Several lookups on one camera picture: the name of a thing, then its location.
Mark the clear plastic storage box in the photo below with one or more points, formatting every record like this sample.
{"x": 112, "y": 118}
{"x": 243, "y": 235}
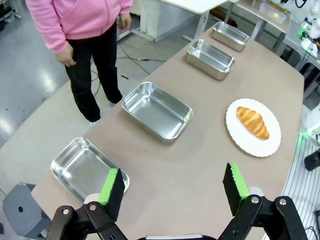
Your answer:
{"x": 271, "y": 10}

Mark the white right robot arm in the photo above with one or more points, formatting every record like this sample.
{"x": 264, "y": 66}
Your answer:
{"x": 310, "y": 32}

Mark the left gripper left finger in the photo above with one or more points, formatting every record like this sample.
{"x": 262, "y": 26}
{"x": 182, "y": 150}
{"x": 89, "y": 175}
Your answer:
{"x": 113, "y": 197}

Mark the white scalloped round plate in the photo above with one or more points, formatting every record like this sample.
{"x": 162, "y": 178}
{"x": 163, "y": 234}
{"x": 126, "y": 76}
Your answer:
{"x": 250, "y": 142}

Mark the person's right forearm pink sleeve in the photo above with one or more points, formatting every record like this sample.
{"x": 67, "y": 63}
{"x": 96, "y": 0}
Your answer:
{"x": 47, "y": 30}

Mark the person's right hand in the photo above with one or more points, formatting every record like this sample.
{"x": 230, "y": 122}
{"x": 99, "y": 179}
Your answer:
{"x": 66, "y": 56}

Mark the person's left hand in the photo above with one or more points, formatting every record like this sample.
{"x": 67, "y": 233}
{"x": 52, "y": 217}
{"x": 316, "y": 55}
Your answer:
{"x": 125, "y": 22}

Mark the person's pink hoodie torso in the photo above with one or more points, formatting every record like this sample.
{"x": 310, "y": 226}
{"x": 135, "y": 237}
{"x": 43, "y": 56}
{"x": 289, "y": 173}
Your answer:
{"x": 85, "y": 17}

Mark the black cylindrical object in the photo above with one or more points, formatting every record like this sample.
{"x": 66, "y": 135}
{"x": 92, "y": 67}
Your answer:
{"x": 312, "y": 160}

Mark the beige side table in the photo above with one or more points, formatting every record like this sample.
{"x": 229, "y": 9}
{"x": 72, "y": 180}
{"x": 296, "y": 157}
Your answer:
{"x": 265, "y": 23}

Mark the stainless steel rectangular container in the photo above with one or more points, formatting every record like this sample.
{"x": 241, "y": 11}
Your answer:
{"x": 211, "y": 58}
{"x": 80, "y": 167}
{"x": 231, "y": 35}
{"x": 157, "y": 112}

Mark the golden brown croissant bread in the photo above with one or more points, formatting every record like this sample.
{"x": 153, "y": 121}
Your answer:
{"x": 252, "y": 122}

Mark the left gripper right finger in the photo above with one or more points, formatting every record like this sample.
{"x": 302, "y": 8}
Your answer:
{"x": 233, "y": 190}

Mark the slotted aluminium base plate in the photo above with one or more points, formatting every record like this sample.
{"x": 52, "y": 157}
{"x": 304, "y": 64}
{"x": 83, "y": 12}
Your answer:
{"x": 297, "y": 180}

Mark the grey metal mount block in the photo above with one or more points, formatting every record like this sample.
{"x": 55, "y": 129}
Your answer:
{"x": 22, "y": 212}

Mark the person's black trousers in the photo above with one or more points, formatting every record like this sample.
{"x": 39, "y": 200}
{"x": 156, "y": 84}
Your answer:
{"x": 100, "y": 70}

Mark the white shoe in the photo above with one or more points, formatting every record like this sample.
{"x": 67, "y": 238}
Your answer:
{"x": 111, "y": 103}
{"x": 93, "y": 123}

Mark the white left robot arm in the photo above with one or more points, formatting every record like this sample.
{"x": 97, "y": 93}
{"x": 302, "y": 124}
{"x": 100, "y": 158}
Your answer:
{"x": 311, "y": 122}

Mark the dark brown roll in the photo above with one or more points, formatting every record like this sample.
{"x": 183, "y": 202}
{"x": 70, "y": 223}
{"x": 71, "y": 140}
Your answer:
{"x": 225, "y": 16}

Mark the large white table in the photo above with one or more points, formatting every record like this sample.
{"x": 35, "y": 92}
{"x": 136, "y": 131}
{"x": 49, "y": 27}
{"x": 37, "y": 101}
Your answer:
{"x": 175, "y": 15}

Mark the person's left forearm pink sleeve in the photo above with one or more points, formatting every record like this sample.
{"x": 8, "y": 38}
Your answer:
{"x": 125, "y": 6}

